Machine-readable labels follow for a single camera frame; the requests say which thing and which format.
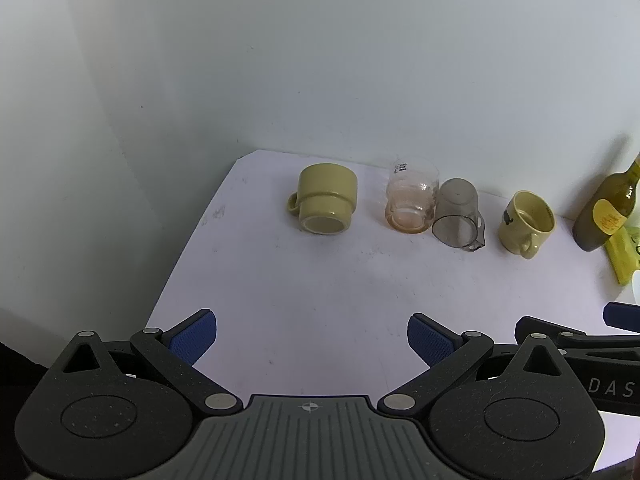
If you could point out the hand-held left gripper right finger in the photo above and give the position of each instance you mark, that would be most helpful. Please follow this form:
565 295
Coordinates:
428 341

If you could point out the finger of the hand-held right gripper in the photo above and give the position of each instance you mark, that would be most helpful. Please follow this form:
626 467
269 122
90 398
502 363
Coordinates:
620 316
580 339

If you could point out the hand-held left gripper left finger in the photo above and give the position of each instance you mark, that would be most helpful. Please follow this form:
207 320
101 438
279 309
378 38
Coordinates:
194 338

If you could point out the grey transparent measuring cup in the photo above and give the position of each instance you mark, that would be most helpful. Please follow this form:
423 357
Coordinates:
457 215

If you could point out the pink tinted glass cup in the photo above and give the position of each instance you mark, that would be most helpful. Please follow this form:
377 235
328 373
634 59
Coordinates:
412 200

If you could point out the white round object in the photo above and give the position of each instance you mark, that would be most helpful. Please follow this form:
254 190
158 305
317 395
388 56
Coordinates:
636 286

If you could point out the yellow green packet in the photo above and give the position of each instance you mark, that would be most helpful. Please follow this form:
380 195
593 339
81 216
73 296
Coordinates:
625 255

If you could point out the dark olive oil bottle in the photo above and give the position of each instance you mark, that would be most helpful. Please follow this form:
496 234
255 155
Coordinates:
606 205

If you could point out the yellow mug with dark print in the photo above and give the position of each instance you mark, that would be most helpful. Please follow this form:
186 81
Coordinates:
525 221

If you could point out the olive green ceramic mug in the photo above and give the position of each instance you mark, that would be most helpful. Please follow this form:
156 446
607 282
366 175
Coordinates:
326 199

